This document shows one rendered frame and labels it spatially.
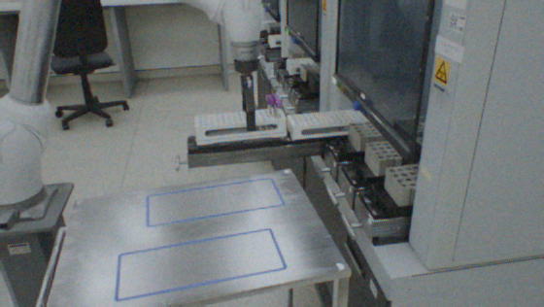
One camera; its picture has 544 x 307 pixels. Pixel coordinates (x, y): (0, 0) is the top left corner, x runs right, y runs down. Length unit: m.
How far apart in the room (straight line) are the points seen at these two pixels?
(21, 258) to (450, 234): 1.22
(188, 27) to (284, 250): 4.12
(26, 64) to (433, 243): 1.25
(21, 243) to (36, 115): 0.40
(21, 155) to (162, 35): 3.67
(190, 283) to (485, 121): 0.66
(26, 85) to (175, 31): 3.50
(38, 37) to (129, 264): 0.79
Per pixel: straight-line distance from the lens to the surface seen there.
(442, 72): 0.96
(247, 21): 1.36
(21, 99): 1.60
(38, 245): 1.55
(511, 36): 0.93
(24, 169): 1.47
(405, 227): 1.19
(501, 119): 0.99
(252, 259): 0.99
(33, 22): 1.53
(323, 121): 1.52
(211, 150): 1.47
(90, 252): 1.10
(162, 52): 5.03
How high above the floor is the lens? 1.46
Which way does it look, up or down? 27 degrees down
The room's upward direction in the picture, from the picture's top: 2 degrees counter-clockwise
